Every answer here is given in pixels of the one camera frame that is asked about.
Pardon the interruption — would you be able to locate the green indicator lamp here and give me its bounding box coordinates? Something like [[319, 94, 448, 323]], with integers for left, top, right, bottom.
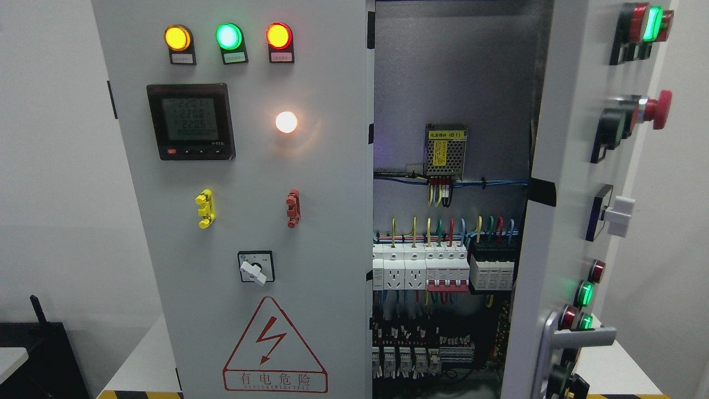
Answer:
[[215, 23, 249, 65]]

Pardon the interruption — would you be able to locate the red terminal post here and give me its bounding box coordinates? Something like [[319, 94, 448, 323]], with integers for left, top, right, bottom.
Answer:
[[286, 189, 301, 229]]

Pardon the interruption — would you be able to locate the grey cabinet door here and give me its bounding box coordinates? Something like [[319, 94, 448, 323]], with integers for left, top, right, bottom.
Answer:
[[92, 1, 374, 398], [501, 1, 674, 398]]

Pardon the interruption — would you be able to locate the silver door handle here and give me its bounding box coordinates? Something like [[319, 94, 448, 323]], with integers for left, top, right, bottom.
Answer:
[[530, 311, 617, 398]]

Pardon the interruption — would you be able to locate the white rotary selector switch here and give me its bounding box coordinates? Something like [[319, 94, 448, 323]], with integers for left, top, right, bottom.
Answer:
[[237, 250, 275, 287]]

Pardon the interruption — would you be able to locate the black white surge protector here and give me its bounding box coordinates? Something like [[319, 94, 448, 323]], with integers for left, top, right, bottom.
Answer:
[[469, 238, 518, 292]]

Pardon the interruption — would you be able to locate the yellow indicator lamp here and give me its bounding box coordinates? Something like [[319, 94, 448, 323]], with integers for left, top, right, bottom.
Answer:
[[163, 24, 197, 65]]

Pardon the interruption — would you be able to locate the lower relay terminal row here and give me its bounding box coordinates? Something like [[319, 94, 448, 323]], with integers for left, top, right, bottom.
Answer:
[[369, 316, 477, 379]]

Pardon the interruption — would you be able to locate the white key selector switch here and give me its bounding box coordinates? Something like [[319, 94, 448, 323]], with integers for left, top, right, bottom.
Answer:
[[585, 184, 636, 242]]

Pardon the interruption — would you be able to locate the white glowing indicator lamp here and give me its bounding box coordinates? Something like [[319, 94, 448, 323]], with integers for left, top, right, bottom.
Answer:
[[274, 111, 299, 134]]

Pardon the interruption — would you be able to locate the red indicator lamp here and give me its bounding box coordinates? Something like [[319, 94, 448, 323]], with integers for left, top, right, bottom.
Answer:
[[266, 21, 294, 63]]

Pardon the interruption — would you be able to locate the yellow terminal post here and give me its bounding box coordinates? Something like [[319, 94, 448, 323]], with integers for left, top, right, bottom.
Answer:
[[195, 189, 215, 229]]

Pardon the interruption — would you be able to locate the black box with antenna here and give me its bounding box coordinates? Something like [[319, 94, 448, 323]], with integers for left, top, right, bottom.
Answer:
[[1, 295, 89, 398]]

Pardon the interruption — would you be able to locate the red emergency stop button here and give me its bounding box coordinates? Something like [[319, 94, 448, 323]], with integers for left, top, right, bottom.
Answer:
[[590, 89, 672, 164]]

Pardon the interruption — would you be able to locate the metal mesh power supply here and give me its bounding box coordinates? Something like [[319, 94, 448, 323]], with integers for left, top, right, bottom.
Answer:
[[423, 124, 467, 177]]

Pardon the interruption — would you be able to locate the white socket and breaker row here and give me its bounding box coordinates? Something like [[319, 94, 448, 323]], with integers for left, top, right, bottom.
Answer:
[[372, 243, 470, 293]]

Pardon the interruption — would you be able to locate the red electric hazard sticker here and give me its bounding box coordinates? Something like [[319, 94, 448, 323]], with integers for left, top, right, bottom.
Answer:
[[223, 296, 328, 393]]

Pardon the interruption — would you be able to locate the black digital power meter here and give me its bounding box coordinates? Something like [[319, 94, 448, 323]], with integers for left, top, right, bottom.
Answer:
[[146, 83, 235, 161]]

